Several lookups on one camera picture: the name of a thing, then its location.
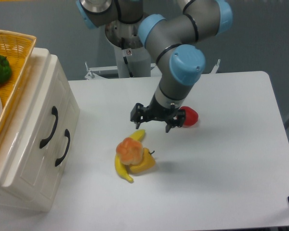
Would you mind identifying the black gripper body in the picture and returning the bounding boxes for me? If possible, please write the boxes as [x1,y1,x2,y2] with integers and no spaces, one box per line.
[130,95,185,128]

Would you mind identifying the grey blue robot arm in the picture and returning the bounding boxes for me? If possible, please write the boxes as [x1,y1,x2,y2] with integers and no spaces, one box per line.
[76,0,233,130]

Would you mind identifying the white drawer cabinet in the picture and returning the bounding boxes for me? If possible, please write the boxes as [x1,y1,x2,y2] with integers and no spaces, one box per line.
[0,48,79,212]

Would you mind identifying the yellow toy banana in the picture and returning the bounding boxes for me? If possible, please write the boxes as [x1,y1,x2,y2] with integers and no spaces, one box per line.
[114,129,145,183]

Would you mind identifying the red toy bell pepper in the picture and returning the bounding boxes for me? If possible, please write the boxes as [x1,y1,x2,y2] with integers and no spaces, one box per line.
[180,106,199,127]

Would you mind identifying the orange toy bread bun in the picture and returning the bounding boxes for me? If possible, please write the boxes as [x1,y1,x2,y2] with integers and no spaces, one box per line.
[116,137,144,165]

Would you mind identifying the yellow toy bell pepper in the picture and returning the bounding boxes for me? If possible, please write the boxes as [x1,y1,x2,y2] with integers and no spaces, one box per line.
[129,148,156,174]

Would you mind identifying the yellow wicker basket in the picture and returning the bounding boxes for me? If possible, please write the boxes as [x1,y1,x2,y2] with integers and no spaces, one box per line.
[0,30,37,134]

